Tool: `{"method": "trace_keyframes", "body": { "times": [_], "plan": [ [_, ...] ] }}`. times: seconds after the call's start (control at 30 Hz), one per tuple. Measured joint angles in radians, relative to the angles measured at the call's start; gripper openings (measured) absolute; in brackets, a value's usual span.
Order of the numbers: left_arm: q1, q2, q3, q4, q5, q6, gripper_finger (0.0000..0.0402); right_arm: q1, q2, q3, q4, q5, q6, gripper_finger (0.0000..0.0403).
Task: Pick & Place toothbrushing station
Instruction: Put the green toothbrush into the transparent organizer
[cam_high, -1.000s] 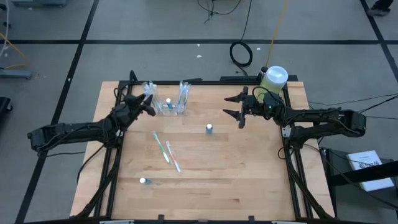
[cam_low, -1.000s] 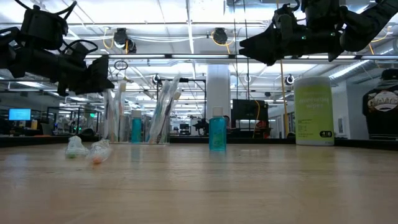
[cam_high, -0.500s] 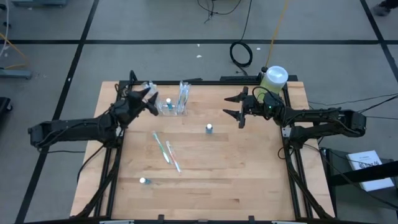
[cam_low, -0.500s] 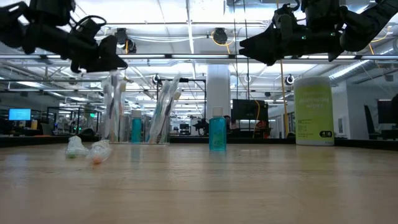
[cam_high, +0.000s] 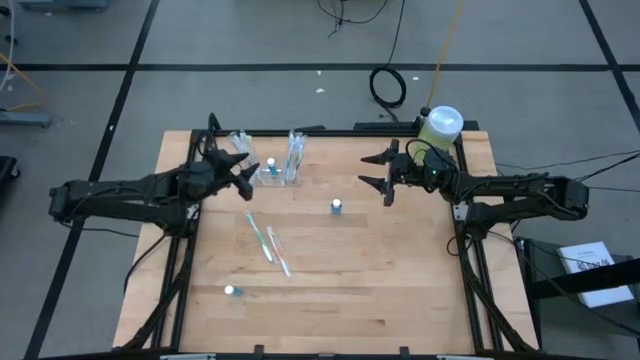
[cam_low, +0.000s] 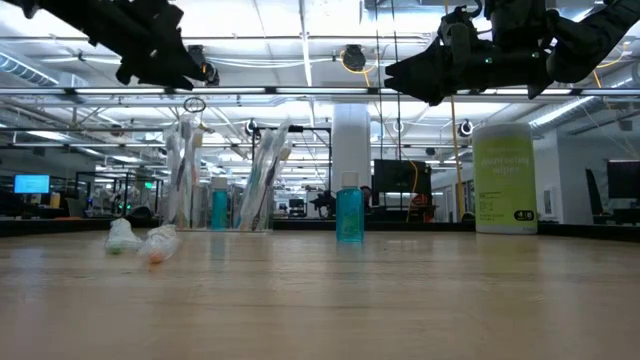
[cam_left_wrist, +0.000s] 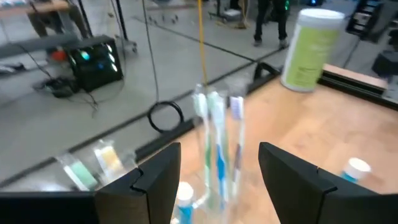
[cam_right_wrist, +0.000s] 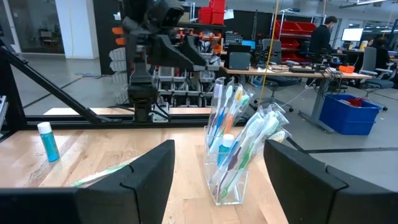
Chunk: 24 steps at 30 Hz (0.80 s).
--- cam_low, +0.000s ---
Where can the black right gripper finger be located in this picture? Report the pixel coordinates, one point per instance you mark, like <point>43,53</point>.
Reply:
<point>440,57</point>
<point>430,90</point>

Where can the blue mouthwash bottle white cap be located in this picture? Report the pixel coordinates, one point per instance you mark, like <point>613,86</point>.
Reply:
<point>350,210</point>
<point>219,210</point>

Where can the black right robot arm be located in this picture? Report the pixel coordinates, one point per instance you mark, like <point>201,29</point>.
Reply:
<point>590,40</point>

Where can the black background robot arm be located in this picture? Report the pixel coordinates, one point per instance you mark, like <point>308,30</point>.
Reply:
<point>325,201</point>

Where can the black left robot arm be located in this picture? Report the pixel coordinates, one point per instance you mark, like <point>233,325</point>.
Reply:
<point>50,7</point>

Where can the black cage station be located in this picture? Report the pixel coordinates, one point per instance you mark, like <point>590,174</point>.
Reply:
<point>126,190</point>

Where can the black wide monitor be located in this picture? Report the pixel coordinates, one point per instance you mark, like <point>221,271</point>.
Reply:
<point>400,175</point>

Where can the green disinfecting wipes canister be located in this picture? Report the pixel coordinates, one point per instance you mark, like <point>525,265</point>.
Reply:
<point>505,175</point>

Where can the person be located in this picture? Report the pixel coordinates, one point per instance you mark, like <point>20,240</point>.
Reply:
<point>366,192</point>

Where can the yellow container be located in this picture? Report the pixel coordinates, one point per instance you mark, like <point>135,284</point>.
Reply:
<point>55,200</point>

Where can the blue lit monitor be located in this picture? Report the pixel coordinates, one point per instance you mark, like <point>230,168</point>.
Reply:
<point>31,183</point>

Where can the clear acrylic organizer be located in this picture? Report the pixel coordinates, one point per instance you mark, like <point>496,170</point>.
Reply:
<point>202,210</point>

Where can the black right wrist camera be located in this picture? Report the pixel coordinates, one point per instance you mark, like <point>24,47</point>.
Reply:
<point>517,22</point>

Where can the black gantry frame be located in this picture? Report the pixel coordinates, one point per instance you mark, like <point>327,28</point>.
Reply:
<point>298,128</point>

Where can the black aluminium rig frame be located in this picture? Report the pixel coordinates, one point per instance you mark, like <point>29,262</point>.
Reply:
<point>60,227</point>

